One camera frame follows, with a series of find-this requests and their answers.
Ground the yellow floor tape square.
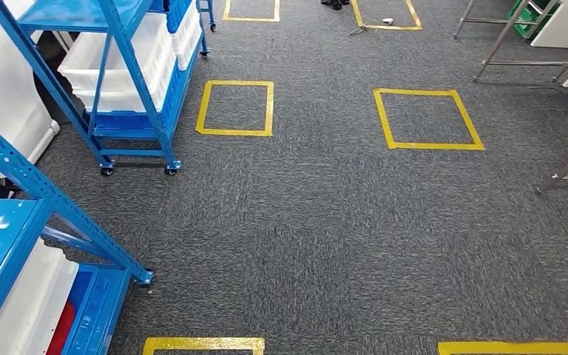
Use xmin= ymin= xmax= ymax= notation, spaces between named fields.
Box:
xmin=141 ymin=337 xmax=266 ymax=355
xmin=350 ymin=0 xmax=424 ymax=32
xmin=222 ymin=0 xmax=282 ymax=23
xmin=437 ymin=341 xmax=568 ymax=355

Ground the blue plastic bin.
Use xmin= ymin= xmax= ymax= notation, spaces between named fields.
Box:
xmin=81 ymin=61 xmax=183 ymax=132
xmin=61 ymin=264 xmax=132 ymax=355
xmin=148 ymin=0 xmax=193 ymax=34

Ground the steel side table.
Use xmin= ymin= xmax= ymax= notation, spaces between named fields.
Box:
xmin=452 ymin=0 xmax=568 ymax=84

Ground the white panel box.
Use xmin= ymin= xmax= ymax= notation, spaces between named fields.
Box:
xmin=530 ymin=0 xmax=568 ymax=91

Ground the blue wheeled metal rack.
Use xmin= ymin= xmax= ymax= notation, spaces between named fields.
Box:
xmin=0 ymin=0 xmax=217 ymax=178

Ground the white car with red stripe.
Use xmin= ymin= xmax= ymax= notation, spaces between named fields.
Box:
xmin=0 ymin=0 xmax=61 ymax=200

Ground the red flat item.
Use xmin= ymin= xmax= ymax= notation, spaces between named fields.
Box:
xmin=45 ymin=300 xmax=77 ymax=355

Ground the blue metal shelf rack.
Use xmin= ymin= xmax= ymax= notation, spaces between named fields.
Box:
xmin=0 ymin=107 xmax=155 ymax=355

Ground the green plastic crate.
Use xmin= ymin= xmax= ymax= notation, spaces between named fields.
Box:
xmin=506 ymin=0 xmax=555 ymax=39

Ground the white plastic bin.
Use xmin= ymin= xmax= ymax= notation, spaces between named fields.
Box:
xmin=57 ymin=12 xmax=178 ymax=95
xmin=170 ymin=1 xmax=203 ymax=72
xmin=0 ymin=239 xmax=80 ymax=355
xmin=72 ymin=58 xmax=178 ymax=115

